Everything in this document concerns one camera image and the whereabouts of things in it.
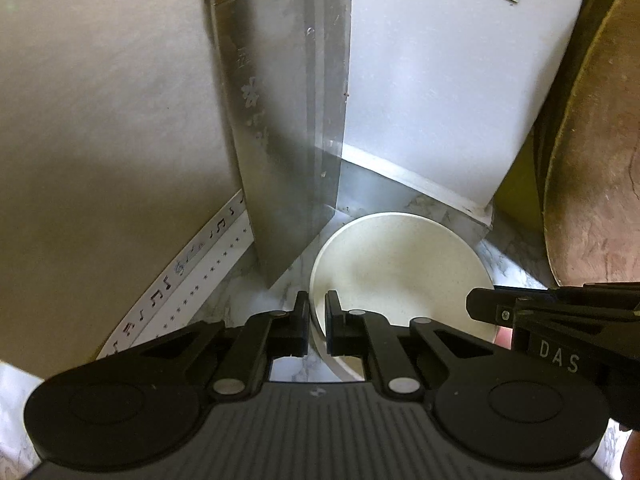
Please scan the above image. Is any cream bowl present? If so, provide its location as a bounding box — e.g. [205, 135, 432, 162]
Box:
[308, 212, 499, 382]

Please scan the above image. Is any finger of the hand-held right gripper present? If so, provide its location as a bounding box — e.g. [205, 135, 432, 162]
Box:
[465, 282, 640, 330]

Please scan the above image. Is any cleaver with brown handle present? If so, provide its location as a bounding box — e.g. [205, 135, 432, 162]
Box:
[201, 0, 354, 290]

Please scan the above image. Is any white knife holder appliance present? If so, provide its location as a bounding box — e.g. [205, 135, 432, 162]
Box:
[320, 0, 596, 243]

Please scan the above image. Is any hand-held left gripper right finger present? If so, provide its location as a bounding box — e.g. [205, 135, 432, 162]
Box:
[325, 290, 497, 404]

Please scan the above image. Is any round wooden cutting board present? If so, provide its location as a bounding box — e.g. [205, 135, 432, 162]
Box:
[531, 0, 640, 291]

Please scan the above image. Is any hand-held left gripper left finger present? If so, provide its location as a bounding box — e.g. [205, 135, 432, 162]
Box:
[141, 290, 311, 404]

